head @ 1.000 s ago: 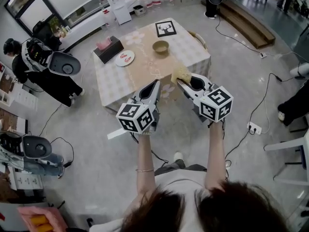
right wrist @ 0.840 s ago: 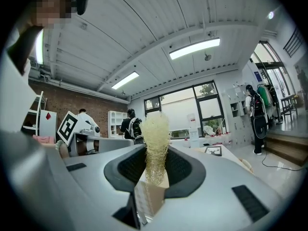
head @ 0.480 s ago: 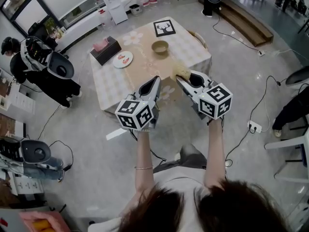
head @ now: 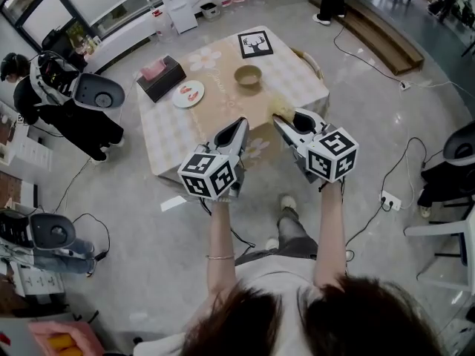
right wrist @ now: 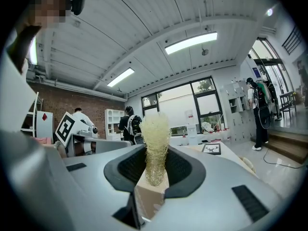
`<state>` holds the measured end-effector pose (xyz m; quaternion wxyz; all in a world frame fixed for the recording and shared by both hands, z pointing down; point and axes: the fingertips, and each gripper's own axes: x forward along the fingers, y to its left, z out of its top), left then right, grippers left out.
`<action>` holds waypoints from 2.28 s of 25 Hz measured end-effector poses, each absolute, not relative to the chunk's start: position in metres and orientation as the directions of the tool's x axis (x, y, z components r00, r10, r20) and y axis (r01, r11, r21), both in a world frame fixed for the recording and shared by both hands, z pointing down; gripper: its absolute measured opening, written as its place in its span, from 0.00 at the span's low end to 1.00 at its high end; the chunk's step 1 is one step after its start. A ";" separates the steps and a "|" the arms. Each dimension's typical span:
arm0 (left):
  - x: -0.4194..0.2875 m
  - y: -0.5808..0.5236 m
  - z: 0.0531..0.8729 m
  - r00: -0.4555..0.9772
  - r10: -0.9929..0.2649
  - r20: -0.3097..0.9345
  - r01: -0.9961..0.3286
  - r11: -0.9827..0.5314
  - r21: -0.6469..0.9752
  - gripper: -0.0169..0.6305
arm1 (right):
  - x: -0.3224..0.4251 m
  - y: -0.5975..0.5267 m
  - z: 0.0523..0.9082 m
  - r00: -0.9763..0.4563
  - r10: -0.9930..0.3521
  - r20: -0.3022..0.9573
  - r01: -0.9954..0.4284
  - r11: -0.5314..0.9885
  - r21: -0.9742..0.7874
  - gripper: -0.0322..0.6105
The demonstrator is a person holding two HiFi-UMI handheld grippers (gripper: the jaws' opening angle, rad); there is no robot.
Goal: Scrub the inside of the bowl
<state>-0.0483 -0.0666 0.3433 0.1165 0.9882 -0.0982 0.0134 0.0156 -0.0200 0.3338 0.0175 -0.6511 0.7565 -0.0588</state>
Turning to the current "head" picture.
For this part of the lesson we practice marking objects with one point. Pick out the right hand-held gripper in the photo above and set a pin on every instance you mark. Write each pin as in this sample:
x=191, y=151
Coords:
x=332, y=154

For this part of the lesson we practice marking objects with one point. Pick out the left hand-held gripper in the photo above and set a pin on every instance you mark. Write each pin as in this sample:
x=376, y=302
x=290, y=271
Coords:
x=206, y=176

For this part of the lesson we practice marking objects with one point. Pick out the yellow sponge cloth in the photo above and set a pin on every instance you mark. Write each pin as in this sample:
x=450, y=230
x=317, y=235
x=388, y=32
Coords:
x=281, y=107

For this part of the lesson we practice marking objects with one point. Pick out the brown bowl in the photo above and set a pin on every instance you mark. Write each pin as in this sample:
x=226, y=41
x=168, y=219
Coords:
x=248, y=75

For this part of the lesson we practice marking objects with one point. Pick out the person's left forearm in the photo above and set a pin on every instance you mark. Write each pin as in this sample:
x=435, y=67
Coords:
x=220, y=236

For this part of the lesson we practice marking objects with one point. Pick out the person's right forearm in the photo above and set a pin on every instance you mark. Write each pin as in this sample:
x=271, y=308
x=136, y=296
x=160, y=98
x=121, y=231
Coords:
x=330, y=232

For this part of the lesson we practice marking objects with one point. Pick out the red shrimp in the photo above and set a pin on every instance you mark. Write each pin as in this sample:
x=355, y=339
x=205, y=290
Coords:
x=185, y=88
x=193, y=96

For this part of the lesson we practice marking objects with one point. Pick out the checkered floral tablecloth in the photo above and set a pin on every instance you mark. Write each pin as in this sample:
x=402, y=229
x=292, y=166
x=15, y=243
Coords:
x=174, y=132

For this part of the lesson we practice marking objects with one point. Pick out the white round plate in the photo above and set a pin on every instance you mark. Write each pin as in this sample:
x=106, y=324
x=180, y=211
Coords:
x=178, y=100

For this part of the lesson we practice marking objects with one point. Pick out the person's right shoe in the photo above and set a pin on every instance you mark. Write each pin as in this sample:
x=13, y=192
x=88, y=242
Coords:
x=288, y=202

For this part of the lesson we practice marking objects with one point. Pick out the person's shoe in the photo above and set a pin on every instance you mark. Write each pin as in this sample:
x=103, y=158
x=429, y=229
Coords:
x=272, y=244
x=288, y=202

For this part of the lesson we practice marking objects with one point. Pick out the black leather tissue box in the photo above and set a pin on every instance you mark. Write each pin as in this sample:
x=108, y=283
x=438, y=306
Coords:
x=167, y=84

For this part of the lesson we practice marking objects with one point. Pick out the black framed deer picture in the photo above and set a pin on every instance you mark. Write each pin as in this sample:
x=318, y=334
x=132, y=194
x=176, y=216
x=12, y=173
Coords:
x=255, y=45

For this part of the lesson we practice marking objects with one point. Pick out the pink tissue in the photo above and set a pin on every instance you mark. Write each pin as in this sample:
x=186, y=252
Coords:
x=153, y=70

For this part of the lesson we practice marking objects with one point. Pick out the person's grey trousers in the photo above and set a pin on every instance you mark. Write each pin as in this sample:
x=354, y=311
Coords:
x=293, y=236

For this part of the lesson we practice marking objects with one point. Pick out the small white power strip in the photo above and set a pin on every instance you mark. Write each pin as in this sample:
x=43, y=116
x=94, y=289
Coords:
x=405, y=85

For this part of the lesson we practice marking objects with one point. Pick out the large white power strip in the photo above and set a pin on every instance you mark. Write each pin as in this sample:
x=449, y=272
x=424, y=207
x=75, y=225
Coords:
x=391, y=200

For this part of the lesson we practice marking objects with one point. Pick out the person's left shoe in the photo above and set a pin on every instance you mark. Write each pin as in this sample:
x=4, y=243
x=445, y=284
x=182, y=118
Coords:
x=272, y=244

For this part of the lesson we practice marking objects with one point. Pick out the wooden step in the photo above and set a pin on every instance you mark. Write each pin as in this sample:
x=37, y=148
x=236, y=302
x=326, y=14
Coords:
x=378, y=35

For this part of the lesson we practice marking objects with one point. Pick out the small grey bin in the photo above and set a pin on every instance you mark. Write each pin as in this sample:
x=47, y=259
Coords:
x=210, y=12

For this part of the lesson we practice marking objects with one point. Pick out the single clear water jug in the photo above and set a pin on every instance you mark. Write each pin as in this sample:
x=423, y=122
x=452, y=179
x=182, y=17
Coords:
x=163, y=26

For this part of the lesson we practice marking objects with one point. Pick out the white water dispenser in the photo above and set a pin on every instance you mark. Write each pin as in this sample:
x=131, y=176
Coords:
x=178, y=6

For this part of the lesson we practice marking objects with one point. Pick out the white window bench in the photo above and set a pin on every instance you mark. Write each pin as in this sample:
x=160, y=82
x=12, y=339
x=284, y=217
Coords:
x=122, y=39

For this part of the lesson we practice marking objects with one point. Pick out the person's white shirt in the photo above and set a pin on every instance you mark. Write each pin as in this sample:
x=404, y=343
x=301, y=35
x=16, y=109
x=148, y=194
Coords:
x=274, y=284

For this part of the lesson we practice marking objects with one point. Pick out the black office chair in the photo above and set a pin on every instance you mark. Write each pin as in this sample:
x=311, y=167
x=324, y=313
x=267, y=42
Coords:
x=55, y=45

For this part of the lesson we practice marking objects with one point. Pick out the white drawer shelf unit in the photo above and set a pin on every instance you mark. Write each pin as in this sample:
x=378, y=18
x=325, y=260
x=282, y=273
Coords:
x=33, y=154

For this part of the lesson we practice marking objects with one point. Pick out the white low cabinet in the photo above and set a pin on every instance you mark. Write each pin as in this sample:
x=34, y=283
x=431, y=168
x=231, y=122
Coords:
x=41, y=280

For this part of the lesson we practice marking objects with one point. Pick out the pink bin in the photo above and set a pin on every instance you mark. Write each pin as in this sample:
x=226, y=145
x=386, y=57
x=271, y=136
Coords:
x=89, y=337

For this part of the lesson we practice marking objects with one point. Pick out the black framed window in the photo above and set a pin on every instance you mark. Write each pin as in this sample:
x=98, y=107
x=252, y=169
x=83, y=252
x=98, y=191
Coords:
x=22, y=2

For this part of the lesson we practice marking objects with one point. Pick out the orange roll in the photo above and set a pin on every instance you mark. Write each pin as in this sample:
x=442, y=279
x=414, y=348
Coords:
x=61, y=340
x=70, y=352

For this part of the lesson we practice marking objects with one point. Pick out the white table frame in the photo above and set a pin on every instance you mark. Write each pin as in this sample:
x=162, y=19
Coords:
x=434, y=230

